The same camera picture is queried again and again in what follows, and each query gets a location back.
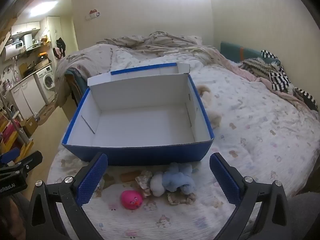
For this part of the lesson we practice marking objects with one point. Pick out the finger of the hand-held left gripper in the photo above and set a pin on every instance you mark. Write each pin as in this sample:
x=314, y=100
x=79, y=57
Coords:
x=10, y=155
x=28, y=161

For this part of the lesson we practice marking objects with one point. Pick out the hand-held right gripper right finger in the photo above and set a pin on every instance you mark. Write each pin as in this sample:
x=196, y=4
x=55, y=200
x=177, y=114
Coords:
x=225, y=180

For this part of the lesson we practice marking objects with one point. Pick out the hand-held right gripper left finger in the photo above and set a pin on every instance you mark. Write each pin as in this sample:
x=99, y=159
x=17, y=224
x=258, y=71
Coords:
x=91, y=180

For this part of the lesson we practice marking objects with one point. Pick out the clear plastic packet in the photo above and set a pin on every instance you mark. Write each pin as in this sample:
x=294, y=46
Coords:
x=100, y=185

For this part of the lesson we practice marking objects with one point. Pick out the pink round squeaky toy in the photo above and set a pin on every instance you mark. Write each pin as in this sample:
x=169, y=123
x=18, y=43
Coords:
x=131, y=199

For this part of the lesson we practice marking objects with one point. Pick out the blue fluffy sock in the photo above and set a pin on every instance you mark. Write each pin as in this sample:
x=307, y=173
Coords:
x=178, y=177

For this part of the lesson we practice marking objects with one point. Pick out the beige frilly scrunchie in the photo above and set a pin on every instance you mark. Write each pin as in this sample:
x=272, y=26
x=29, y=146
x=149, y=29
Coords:
x=180, y=198
x=143, y=180

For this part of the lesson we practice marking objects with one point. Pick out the blue cardboard box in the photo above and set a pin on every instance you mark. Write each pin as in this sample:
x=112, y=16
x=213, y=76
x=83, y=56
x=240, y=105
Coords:
x=140, y=120

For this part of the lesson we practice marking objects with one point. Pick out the yellow wooden rack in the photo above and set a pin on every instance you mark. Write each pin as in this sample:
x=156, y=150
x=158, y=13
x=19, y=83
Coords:
x=12, y=140

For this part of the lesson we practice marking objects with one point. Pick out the person's left leg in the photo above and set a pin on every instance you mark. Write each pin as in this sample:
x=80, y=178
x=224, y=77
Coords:
x=17, y=203

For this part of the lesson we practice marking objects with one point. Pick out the person's leg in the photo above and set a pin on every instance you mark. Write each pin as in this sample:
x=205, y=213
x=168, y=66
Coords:
x=17, y=203
x=303, y=215

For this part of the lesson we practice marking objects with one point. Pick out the brown door mat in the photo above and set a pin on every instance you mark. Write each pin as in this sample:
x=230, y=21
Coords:
x=47, y=111

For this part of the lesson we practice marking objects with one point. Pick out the white floor cabinet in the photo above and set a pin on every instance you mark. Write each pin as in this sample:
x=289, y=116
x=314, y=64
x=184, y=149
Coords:
x=25, y=97

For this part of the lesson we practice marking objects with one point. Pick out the beige fluffy plush toy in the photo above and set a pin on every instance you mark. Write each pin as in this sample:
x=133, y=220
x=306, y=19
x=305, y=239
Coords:
x=208, y=97

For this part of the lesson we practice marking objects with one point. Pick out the white washing machine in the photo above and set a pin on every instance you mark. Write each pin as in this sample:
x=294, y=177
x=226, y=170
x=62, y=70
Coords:
x=46, y=78

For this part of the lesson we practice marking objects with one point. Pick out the person's right leg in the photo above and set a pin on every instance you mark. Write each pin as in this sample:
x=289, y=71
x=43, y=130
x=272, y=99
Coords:
x=303, y=215

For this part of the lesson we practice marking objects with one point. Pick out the teal padded panel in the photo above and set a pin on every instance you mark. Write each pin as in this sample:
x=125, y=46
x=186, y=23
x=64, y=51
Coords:
x=73, y=82
x=232, y=51

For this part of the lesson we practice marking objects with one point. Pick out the shallow cardboard box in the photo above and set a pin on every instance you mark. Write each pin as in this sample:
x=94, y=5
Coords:
x=42, y=62

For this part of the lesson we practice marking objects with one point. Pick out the white water heater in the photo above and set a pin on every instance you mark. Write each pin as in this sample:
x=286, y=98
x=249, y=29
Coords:
x=13, y=48

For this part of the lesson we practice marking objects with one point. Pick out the pink hanging garment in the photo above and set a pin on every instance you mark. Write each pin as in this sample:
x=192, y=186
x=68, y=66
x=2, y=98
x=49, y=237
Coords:
x=58, y=52

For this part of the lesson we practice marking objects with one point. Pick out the black white striped garment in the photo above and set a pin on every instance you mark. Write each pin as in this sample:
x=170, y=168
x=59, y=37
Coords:
x=277, y=77

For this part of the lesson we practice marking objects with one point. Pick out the white cylindrical canister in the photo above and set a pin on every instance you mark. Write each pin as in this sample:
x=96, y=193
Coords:
x=28, y=40

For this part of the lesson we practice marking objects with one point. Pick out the crocheted knit blanket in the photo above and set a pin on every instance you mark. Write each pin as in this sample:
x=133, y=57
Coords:
x=257, y=65

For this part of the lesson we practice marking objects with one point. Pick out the dark hanging garment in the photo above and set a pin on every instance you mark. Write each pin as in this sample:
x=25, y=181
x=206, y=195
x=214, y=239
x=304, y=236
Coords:
x=61, y=44

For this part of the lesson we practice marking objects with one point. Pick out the beige printed quilt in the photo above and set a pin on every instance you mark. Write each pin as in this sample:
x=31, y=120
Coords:
x=160, y=42

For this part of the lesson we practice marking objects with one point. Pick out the white wall cabinet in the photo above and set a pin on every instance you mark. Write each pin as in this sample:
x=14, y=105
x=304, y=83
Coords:
x=25, y=27

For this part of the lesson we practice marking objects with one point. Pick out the red white wall fixture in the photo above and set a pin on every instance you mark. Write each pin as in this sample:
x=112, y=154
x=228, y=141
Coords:
x=93, y=13

